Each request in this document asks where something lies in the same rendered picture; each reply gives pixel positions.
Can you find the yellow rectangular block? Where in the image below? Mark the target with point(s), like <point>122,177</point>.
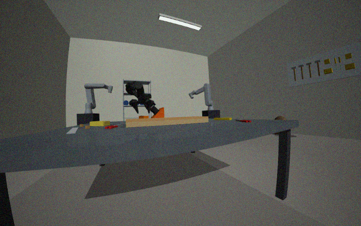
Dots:
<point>100,123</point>

